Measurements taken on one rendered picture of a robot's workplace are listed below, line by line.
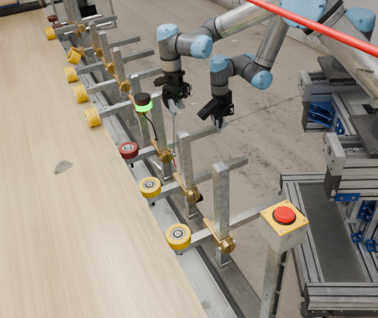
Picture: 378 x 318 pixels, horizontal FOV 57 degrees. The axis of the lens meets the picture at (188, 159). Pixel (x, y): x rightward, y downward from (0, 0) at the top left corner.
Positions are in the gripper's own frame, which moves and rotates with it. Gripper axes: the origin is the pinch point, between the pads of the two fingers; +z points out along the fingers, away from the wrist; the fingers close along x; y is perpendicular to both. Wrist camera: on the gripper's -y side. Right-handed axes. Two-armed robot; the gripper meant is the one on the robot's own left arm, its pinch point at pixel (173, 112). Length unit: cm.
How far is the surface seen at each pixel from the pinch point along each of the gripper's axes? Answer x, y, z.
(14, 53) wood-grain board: -4, -151, 10
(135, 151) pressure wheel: -19.1, -4.6, 11.0
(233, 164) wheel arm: 3.7, 28.2, 15.7
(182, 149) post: -19.1, 24.5, -4.7
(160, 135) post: -9.5, 1.3, 5.5
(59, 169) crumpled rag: -46, -19, 10
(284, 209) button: -34, 71, -22
